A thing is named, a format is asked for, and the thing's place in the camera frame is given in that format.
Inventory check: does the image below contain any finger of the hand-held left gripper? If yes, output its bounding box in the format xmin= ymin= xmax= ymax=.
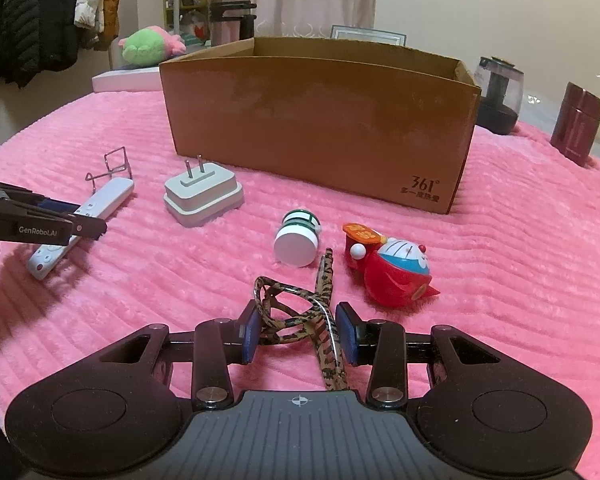
xmin=0 ymin=177 xmax=82 ymax=218
xmin=71 ymin=214 xmax=109 ymax=246

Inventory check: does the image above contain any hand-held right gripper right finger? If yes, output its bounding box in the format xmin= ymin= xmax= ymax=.
xmin=335 ymin=301 xmax=504 ymax=412

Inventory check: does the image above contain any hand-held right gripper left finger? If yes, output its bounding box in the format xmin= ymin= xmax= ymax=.
xmin=97 ymin=300 xmax=261 ymax=412

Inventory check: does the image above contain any white remote control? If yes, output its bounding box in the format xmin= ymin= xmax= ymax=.
xmin=26 ymin=177 xmax=136 ymax=282

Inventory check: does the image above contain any metal wire holder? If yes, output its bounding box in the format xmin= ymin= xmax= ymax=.
xmin=85 ymin=146 xmax=133 ymax=192

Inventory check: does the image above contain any red and blue cat toy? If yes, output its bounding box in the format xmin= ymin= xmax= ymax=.
xmin=342 ymin=221 xmax=442 ymax=307

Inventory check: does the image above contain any white two-pin charger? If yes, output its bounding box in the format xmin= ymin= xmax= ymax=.
xmin=162 ymin=154 xmax=245 ymax=229

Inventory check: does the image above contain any brown cardboard box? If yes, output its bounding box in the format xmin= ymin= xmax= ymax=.
xmin=159 ymin=36 xmax=482 ymax=216

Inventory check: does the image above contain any pink ribbed blanket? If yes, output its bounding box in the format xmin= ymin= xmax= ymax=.
xmin=0 ymin=80 xmax=600 ymax=480

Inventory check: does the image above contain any blue and white flat box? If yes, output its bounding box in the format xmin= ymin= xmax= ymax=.
xmin=91 ymin=62 xmax=163 ymax=93

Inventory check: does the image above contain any green and pink plush toy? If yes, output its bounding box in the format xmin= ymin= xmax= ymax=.
xmin=119 ymin=25 xmax=187 ymax=66

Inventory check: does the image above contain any black puffer jacket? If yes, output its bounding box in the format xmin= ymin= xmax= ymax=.
xmin=0 ymin=0 xmax=83 ymax=101

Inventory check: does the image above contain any brown jacket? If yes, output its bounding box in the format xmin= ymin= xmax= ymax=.
xmin=97 ymin=0 xmax=122 ymax=51

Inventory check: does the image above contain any stainless steel thermos flask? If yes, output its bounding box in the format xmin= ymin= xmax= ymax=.
xmin=209 ymin=0 xmax=257 ymax=47

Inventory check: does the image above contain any dark glass jar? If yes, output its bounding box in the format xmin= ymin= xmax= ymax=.
xmin=474 ymin=55 xmax=526 ymax=136

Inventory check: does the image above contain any maroon tumbler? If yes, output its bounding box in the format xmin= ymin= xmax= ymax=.
xmin=550 ymin=81 xmax=600 ymax=166

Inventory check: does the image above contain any silver picture frame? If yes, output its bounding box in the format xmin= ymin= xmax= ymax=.
xmin=330 ymin=24 xmax=408 ymax=47

